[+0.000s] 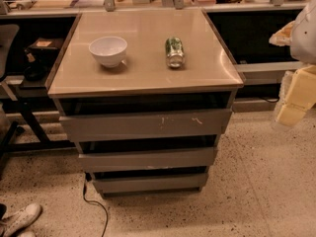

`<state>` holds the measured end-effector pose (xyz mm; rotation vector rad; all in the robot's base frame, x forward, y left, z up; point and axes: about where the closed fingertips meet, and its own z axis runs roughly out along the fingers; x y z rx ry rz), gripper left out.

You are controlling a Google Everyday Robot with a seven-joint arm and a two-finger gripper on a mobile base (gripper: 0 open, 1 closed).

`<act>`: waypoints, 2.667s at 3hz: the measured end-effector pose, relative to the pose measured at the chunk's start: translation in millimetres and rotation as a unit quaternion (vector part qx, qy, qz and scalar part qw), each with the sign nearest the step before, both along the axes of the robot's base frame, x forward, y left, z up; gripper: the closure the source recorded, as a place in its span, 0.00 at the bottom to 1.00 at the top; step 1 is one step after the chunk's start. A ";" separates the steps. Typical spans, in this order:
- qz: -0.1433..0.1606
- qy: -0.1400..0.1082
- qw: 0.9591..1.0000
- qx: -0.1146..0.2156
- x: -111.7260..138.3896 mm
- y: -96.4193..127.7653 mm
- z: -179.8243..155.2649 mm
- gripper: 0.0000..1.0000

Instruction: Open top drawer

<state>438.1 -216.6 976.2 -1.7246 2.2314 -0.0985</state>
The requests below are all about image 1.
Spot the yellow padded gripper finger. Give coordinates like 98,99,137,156
275,65,316,127

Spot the grey top drawer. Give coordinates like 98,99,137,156
60,109,232,142

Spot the grey drawer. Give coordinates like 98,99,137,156
60,109,232,142
79,147,217,172
92,173,208,194

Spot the yellow sponge on arm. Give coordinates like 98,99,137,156
269,21,294,46

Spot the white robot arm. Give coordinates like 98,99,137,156
270,0,316,129

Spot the grey drawer cabinet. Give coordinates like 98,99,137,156
44,7,247,199

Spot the grey middle drawer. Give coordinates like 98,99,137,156
79,147,217,172

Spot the grey bottom drawer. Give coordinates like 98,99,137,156
92,173,208,194

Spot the green soda can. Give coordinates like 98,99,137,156
165,37,185,68

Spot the white ceramic bowl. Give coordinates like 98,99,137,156
89,37,127,67

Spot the black box on shelf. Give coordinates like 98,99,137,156
26,38,64,63

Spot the white sneaker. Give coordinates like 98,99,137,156
0,203,41,237

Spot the black floor cable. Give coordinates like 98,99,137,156
82,173,110,237

